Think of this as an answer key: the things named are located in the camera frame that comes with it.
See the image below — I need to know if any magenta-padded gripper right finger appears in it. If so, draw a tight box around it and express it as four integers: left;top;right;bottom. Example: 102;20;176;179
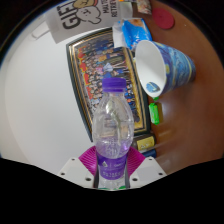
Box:
125;146;168;189

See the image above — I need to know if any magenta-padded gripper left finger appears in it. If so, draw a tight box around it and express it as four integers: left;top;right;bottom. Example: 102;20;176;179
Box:
57;146;100;189

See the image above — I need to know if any clear purple-capped water bottle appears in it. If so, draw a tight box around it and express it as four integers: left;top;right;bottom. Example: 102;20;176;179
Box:
92;78;135;190

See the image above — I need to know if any dark blue pump shampoo bottle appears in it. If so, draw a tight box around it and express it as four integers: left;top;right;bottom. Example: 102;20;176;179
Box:
131;133;158;159

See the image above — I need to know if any green wrapped soap bar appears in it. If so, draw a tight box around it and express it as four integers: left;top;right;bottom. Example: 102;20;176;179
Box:
148;101;162;126

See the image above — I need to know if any framed cartoon group picture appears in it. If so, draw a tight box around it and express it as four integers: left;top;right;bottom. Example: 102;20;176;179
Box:
65;27;153;143

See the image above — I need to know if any blue patterned paper cup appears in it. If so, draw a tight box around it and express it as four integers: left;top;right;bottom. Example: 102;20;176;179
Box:
134;39;197;99

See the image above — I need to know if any blue tissue pack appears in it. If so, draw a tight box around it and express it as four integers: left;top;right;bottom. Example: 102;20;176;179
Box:
112;18;154;52

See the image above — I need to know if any flat round red coaster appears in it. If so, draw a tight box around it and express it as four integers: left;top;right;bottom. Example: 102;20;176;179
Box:
152;7;176;30

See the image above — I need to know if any white paper gift bag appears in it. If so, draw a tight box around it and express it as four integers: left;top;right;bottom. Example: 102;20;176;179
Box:
31;0;134;44

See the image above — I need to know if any small colourful snack packet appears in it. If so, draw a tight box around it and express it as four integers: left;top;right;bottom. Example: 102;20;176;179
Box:
134;0;154;16

